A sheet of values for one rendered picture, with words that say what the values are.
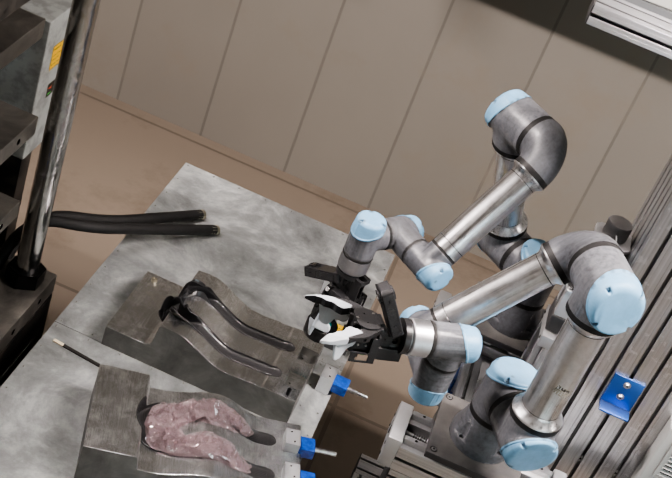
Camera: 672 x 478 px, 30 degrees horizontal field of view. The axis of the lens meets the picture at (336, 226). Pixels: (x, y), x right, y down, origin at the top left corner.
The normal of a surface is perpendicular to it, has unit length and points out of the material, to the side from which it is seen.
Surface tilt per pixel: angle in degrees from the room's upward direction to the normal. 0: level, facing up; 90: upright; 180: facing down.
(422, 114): 90
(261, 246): 0
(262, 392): 90
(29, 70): 90
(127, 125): 0
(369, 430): 0
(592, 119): 90
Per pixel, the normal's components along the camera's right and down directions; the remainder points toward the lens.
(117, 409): 0.31, -0.77
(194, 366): -0.27, 0.49
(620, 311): 0.21, 0.51
